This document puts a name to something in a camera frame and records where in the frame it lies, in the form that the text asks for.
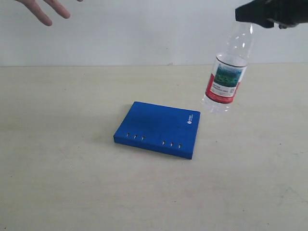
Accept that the person's open hand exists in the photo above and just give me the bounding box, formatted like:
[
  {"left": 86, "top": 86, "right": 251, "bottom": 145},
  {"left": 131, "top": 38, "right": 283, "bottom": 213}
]
[{"left": 15, "top": 0, "right": 71, "bottom": 27}]

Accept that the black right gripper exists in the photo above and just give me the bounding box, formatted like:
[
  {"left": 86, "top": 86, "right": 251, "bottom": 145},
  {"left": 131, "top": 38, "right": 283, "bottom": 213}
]
[{"left": 235, "top": 0, "right": 308, "bottom": 29}]

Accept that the clear plastic water bottle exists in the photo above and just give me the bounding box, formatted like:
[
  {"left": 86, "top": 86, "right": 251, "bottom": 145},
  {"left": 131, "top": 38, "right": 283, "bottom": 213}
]
[{"left": 202, "top": 22, "right": 254, "bottom": 113}]

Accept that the blue ring binder notebook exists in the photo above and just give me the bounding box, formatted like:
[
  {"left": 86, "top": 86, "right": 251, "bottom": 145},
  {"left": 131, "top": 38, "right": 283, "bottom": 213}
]
[{"left": 113, "top": 102, "right": 201, "bottom": 159}]

